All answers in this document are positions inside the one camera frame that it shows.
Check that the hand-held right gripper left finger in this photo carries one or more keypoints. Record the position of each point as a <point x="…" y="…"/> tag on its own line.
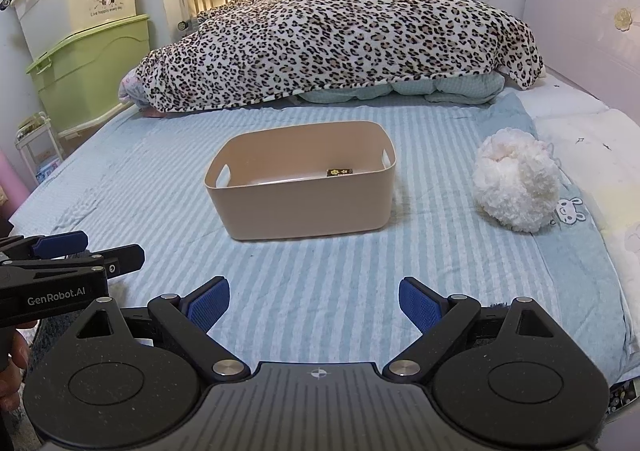
<point x="210" y="303"/>

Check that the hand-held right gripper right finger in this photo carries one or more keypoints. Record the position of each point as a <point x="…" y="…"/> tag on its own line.
<point x="420" y="303"/>

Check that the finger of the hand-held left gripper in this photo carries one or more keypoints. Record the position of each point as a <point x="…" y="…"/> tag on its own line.
<point x="60" y="242"/>
<point x="125" y="258"/>

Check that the beige plastic basket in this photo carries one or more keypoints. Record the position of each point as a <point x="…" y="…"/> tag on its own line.
<point x="300" y="211"/>

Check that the small black box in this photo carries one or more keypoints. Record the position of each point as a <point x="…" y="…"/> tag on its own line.
<point x="340" y="172"/>

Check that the person's left hand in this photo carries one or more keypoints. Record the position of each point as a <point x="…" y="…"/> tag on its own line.
<point x="19" y="353"/>

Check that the blue striped bed sheet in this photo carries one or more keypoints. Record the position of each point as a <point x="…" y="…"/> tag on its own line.
<point x="150" y="171"/>

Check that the white fluffy plush toy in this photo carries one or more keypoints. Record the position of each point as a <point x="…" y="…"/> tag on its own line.
<point x="515" y="186"/>

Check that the pink floral pillow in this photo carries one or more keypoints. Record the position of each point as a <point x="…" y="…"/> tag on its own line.
<point x="129" y="88"/>

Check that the green plastic storage box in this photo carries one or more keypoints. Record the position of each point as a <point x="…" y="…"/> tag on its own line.
<point x="90" y="71"/>

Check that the teal checked quilt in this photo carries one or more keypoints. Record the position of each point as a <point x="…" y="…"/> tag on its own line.
<point x="440" y="88"/>

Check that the white pillow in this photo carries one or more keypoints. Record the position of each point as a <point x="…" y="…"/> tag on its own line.
<point x="590" y="141"/>

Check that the leopard print blanket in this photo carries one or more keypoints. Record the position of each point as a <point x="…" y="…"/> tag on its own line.
<point x="325" y="41"/>

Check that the lilac padded headboard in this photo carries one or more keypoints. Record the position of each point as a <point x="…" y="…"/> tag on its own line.
<point x="575" y="21"/>

